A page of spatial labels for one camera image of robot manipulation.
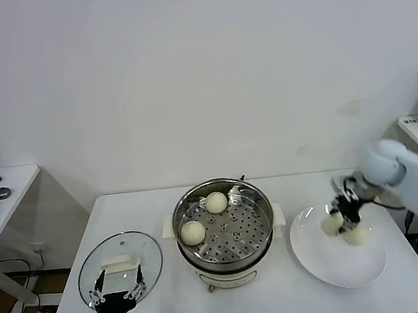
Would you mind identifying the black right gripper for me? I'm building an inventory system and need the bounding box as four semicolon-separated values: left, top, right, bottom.
327;173;371;235

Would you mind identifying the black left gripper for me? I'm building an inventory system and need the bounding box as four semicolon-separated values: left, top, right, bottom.
85;263;151;313

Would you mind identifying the white steamed baozi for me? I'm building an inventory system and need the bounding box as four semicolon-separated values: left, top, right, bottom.
318;213;344;237
179;219;208;248
203;190;230;215
341;223;373;248

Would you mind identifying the glass lid with cream handle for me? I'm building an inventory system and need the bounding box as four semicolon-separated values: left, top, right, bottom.
71;227;169;313

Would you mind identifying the perforated stainless steel steamer basket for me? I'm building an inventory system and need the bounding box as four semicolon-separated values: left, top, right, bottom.
168;172;280;273

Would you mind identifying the round white plate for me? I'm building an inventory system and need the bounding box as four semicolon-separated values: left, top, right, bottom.
286;199;390;293

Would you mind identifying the cream electric cooking pot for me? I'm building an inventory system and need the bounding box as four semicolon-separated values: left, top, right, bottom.
160;200;294;298

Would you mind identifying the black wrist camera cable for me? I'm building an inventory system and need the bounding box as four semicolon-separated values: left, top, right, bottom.
370;195;406;214

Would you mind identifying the white wall socket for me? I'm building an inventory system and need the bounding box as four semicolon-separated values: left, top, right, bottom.
30;242;52;257

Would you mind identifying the black floor cable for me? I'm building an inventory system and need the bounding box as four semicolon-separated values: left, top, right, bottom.
0;249;76;313

